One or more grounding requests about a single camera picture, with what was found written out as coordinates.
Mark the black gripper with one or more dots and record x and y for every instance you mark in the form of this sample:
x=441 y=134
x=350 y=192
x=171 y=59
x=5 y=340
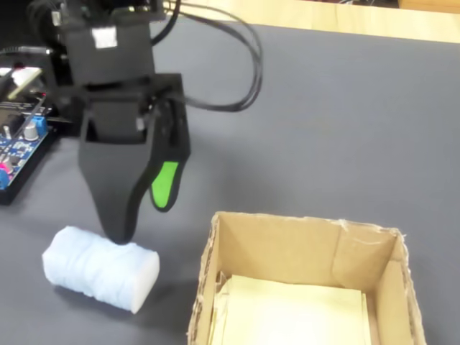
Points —
x=108 y=61

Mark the pale yellow paper sheet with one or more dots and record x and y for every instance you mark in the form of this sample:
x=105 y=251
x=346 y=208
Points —
x=294 y=312

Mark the white towel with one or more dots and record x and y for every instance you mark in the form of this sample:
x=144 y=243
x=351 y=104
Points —
x=97 y=276

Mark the brown wooden panel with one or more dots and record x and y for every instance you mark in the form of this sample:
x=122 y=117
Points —
x=431 y=3

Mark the blue circuit board black tray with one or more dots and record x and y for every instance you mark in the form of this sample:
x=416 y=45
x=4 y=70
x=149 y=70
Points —
x=21 y=147

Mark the open cardboard box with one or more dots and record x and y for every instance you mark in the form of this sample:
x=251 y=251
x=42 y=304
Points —
x=280 y=248

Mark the wide plain black gripper finger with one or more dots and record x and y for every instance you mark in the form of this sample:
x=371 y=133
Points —
x=115 y=179

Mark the motor controller board red LED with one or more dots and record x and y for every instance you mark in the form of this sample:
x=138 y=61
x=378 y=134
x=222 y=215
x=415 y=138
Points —
x=32 y=88

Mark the grey table mat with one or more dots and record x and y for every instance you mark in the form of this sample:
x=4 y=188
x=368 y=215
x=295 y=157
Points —
x=359 y=161

